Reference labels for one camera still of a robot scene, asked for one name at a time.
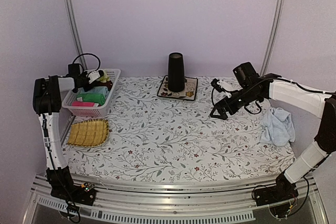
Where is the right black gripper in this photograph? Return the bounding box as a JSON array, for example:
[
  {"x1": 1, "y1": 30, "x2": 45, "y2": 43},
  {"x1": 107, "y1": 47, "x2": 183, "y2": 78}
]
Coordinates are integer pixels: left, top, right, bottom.
[{"x1": 211, "y1": 86, "x2": 260, "y2": 120}]

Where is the yellow-green patterned towel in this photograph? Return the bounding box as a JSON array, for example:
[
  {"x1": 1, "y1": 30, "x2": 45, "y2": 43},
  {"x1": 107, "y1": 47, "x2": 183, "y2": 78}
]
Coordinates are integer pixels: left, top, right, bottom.
[{"x1": 96, "y1": 70, "x2": 110, "y2": 83}]

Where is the light blue towel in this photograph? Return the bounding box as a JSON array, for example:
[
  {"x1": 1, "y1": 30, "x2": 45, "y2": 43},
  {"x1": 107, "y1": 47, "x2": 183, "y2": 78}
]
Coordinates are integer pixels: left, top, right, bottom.
[{"x1": 259, "y1": 107, "x2": 296, "y2": 146}]

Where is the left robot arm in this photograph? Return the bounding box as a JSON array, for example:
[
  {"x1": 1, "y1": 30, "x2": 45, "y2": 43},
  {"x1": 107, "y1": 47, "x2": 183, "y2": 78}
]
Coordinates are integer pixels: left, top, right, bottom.
[{"x1": 33, "y1": 63, "x2": 103, "y2": 200}]

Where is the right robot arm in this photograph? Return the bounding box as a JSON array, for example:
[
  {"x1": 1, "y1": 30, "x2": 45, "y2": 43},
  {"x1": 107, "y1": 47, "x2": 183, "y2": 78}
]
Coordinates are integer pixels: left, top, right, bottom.
[{"x1": 210, "y1": 62, "x2": 335, "y2": 201}]

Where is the pink rolled towel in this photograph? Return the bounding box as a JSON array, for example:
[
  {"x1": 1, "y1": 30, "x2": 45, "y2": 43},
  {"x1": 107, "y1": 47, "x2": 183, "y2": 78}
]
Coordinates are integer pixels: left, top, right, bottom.
[{"x1": 71, "y1": 101, "x2": 96, "y2": 107}]

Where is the green rolled towel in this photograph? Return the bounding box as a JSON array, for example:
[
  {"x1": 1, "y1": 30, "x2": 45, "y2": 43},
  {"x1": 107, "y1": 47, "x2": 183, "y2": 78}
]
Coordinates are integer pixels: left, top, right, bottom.
[{"x1": 76, "y1": 93, "x2": 106, "y2": 105}]

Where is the dark red rolled towel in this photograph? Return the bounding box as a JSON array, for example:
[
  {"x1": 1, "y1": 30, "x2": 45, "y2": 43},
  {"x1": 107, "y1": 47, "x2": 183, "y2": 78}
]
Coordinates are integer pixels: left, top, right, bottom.
[{"x1": 103, "y1": 81, "x2": 113, "y2": 91}]

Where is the white plastic basket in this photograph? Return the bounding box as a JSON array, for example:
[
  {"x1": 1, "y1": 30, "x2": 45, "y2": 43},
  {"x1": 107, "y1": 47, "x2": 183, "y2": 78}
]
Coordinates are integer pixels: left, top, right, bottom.
[{"x1": 61, "y1": 69, "x2": 121, "y2": 118}]

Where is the floral square coaster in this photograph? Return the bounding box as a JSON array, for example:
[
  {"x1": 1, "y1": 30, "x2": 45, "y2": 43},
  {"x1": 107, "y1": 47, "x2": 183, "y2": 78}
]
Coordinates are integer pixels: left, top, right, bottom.
[{"x1": 156, "y1": 74, "x2": 198, "y2": 101}]

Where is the woven bamboo tray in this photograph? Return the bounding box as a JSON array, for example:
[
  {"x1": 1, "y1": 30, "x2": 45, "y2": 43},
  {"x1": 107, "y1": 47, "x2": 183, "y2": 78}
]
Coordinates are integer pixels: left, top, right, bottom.
[{"x1": 67, "y1": 119, "x2": 109, "y2": 147}]

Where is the black tall cup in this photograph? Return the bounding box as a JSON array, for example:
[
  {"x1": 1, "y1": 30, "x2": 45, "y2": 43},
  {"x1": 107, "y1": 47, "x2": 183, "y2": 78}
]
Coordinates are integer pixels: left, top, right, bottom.
[{"x1": 167, "y1": 52, "x2": 185, "y2": 92}]

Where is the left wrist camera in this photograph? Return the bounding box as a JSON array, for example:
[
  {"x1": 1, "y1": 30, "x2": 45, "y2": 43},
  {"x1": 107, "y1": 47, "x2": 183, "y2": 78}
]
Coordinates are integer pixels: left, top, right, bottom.
[{"x1": 87, "y1": 70, "x2": 104, "y2": 84}]

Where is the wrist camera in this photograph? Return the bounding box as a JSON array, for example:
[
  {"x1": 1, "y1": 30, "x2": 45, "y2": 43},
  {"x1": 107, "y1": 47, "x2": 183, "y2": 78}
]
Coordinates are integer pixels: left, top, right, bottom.
[
  {"x1": 211, "y1": 78, "x2": 234, "y2": 98},
  {"x1": 87, "y1": 70, "x2": 104, "y2": 84}
]

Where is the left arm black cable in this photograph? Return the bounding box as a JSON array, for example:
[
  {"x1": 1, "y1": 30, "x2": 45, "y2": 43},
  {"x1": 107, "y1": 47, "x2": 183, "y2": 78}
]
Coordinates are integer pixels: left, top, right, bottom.
[{"x1": 72, "y1": 53, "x2": 102, "y2": 71}]

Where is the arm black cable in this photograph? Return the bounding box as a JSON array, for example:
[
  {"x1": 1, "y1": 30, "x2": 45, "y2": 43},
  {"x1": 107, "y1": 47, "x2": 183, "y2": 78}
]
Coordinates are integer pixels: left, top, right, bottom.
[
  {"x1": 211, "y1": 77, "x2": 334, "y2": 116},
  {"x1": 72, "y1": 53, "x2": 102, "y2": 71}
]

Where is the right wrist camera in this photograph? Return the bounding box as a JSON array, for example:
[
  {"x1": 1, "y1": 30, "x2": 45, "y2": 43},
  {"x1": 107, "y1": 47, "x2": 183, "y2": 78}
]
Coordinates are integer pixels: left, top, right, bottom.
[{"x1": 211, "y1": 78, "x2": 234, "y2": 98}]

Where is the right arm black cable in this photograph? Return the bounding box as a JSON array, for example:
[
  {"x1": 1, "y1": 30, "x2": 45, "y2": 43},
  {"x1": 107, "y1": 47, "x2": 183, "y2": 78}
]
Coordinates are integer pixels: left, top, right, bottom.
[{"x1": 211, "y1": 77, "x2": 334, "y2": 116}]

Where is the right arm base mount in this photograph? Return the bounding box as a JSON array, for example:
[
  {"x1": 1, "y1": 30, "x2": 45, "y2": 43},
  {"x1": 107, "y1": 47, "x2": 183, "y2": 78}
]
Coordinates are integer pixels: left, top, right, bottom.
[{"x1": 251, "y1": 183, "x2": 299, "y2": 206}]

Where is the left aluminium post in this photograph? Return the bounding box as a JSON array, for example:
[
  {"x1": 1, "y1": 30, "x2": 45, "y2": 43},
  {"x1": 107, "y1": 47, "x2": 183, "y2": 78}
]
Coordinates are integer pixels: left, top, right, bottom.
[{"x1": 64, "y1": 0, "x2": 83, "y2": 55}]

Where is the aluminium post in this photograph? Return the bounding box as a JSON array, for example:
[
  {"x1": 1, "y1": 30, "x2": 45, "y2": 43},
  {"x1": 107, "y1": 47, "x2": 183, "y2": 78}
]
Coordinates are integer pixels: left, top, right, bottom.
[
  {"x1": 260, "y1": 0, "x2": 285, "y2": 76},
  {"x1": 64, "y1": 0, "x2": 83, "y2": 55}
]

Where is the right aluminium post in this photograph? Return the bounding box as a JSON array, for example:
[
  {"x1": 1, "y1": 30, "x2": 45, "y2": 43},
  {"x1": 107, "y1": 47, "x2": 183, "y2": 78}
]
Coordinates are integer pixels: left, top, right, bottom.
[{"x1": 260, "y1": 0, "x2": 285, "y2": 76}]

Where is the aluminium front rail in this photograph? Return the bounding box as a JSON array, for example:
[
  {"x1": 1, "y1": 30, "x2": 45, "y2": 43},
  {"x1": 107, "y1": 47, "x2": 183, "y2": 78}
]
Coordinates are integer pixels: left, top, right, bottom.
[{"x1": 22, "y1": 174, "x2": 329, "y2": 224}]

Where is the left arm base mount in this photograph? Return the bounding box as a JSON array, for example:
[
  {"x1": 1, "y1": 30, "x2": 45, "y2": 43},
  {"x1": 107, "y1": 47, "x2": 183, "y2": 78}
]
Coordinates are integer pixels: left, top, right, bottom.
[{"x1": 51, "y1": 185, "x2": 97, "y2": 206}]

